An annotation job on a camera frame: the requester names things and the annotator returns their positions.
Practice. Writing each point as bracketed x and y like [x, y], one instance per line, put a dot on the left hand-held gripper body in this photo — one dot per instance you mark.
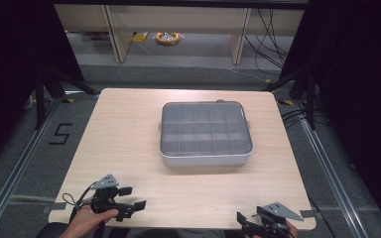
[104, 198]

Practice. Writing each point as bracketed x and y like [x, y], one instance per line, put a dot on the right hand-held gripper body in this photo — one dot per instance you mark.
[273, 216]

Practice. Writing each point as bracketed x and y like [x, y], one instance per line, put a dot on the person's right hand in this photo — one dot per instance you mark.
[292, 230]

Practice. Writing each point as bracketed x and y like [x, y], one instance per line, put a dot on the person's left hand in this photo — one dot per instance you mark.
[87, 220]

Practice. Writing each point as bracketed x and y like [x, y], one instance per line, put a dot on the grey tape strip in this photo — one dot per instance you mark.
[308, 213]
[55, 207]

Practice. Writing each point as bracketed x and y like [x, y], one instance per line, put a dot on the person's dark sleeve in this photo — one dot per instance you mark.
[51, 230]

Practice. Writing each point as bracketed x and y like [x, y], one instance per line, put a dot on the grey compartment box, clear lid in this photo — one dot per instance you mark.
[206, 132]

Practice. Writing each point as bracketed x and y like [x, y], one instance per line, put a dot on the black metal stand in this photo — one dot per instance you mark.
[46, 92]
[306, 95]

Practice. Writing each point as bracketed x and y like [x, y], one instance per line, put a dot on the yellow paper scrap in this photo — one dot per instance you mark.
[140, 37]

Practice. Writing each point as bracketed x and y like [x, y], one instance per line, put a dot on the orange tape roll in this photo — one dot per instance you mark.
[167, 38]

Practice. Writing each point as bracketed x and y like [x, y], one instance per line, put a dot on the white shelf unit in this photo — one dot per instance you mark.
[178, 23]

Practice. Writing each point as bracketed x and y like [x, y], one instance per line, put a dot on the aluminium floor rail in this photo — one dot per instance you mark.
[16, 168]
[330, 172]

